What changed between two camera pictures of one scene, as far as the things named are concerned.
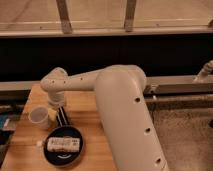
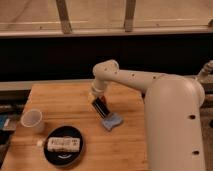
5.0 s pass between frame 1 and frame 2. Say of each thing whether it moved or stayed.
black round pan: stayed
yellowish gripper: moved
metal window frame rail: stayed
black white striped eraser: moved
